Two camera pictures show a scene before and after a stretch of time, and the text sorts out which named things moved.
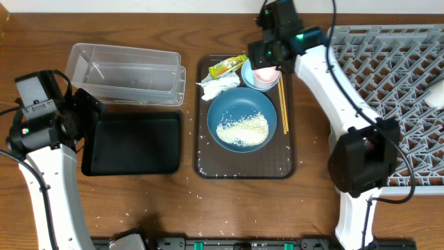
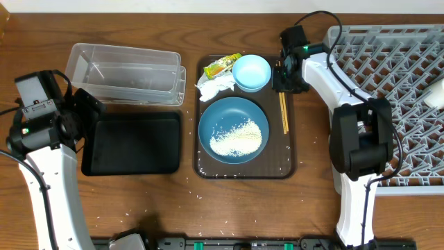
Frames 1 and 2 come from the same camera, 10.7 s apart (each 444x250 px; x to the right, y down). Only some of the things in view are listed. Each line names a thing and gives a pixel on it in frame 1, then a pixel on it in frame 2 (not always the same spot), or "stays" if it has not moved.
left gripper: (89, 115) stays
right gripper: (261, 56) → (281, 87)
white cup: (436, 99) stays
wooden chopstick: (284, 112) stays
